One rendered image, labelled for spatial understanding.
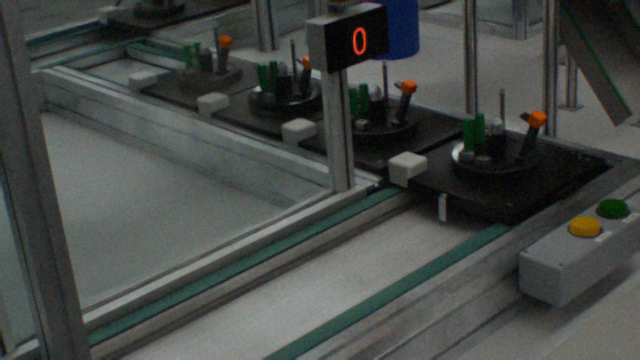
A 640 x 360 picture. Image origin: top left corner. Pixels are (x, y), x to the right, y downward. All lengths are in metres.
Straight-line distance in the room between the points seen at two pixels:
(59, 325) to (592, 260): 0.76
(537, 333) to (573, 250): 0.12
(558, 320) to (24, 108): 0.83
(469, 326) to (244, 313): 0.29
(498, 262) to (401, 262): 0.16
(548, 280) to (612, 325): 0.12
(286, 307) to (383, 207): 0.28
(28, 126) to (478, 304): 0.70
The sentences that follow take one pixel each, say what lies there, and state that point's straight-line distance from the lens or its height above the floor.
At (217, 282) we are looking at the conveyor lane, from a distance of 1.29.
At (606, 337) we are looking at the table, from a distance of 1.31.
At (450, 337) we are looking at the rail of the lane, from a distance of 1.23.
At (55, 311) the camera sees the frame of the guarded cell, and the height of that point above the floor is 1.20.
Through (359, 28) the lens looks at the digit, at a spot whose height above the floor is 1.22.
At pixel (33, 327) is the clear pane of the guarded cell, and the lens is 0.80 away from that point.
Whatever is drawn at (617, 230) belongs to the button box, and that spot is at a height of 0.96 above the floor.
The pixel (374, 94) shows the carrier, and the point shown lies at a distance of 1.64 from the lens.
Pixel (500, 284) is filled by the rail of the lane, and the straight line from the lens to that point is 1.28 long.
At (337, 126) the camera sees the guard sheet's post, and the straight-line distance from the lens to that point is 1.43.
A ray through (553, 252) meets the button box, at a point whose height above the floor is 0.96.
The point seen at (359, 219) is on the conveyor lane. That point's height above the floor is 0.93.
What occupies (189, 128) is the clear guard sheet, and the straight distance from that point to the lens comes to 1.27.
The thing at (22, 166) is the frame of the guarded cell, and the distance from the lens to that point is 0.73.
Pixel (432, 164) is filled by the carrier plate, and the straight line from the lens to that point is 1.53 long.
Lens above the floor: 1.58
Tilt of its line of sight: 24 degrees down
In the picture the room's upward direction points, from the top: 5 degrees counter-clockwise
